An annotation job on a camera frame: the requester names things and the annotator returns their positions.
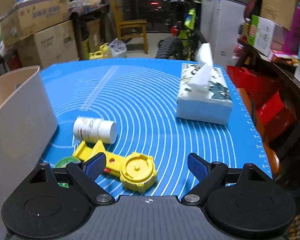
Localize green round tin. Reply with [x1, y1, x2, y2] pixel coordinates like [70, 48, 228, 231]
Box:
[55, 156, 80, 188]

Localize white pill bottle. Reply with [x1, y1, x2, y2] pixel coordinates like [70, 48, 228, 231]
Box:
[73, 116, 117, 144]

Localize yellow plastic tool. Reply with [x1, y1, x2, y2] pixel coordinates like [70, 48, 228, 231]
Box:
[72, 140, 158, 193]

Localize beige plastic storage bin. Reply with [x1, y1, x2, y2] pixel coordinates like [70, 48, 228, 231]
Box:
[0, 66, 57, 239]

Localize white tissue box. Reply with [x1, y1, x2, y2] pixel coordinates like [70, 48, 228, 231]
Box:
[176, 43, 233, 125]

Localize red gift bags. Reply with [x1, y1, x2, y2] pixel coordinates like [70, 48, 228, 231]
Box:
[227, 66, 296, 142]

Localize blue silicone mat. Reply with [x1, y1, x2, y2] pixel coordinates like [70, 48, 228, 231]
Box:
[41, 58, 271, 197]

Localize white plastic bag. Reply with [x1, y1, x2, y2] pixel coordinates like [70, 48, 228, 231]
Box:
[108, 38, 127, 58]

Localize lower cardboard box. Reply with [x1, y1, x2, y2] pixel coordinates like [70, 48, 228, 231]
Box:
[17, 21, 79, 69]

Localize cardboard box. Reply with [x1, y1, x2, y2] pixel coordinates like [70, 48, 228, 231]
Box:
[0, 0, 69, 46]
[17, 21, 79, 69]

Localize green kids bicycle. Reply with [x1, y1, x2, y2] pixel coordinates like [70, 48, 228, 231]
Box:
[155, 0, 207, 61]

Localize green white product box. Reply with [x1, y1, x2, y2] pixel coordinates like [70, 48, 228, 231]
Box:
[248, 15, 276, 56]

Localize wooden chair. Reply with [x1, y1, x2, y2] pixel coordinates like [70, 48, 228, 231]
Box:
[110, 0, 148, 54]

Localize white freezer cabinet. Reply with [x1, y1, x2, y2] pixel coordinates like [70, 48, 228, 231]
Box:
[200, 0, 248, 68]

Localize upper cardboard box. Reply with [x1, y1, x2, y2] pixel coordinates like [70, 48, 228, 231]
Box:
[0, 0, 69, 46]

